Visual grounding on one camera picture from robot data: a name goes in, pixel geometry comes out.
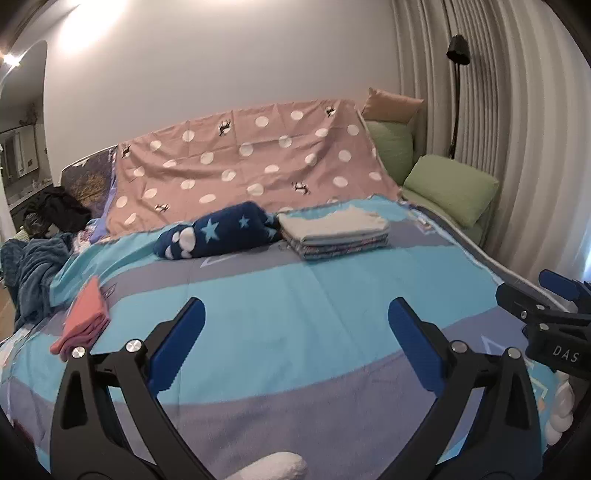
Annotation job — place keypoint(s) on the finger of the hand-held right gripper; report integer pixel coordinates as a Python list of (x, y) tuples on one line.
[(561, 281), (521, 300)]

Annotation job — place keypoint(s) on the person's left forearm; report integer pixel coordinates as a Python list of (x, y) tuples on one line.
[(272, 468)]

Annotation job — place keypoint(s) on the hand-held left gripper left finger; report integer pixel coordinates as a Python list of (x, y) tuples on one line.
[(178, 341)]

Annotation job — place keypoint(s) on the pile of black clothes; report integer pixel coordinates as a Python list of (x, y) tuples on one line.
[(60, 207)]

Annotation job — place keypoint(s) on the small green pillow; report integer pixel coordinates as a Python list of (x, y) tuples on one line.
[(390, 147)]

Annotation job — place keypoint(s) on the dark teal fleece blanket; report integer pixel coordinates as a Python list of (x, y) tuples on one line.
[(32, 272)]

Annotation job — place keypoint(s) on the large green pillow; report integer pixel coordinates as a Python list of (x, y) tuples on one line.
[(448, 189)]

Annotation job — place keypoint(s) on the dark patterned mattress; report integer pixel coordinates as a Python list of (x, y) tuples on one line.
[(90, 180)]

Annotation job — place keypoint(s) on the blue grey striped bed cover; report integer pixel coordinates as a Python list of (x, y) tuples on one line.
[(286, 295)]

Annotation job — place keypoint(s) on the folded floral cloth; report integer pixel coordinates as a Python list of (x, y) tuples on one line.
[(337, 249)]

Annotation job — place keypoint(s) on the folded salmon pink cloth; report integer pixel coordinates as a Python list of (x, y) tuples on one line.
[(85, 314)]

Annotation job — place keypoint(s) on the black floor lamp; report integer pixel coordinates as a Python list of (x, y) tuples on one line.
[(458, 48)]

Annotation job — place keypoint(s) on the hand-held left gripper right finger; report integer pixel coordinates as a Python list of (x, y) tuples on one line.
[(415, 341)]

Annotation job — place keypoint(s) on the white t-shirt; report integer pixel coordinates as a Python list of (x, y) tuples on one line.
[(332, 224)]

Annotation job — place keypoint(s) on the pink polka dot sheet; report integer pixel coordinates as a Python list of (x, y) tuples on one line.
[(254, 157)]

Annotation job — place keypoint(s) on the tan pillow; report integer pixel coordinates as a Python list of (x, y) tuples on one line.
[(392, 106)]

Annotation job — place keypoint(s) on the navy star print blanket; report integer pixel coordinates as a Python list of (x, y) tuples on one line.
[(221, 228)]

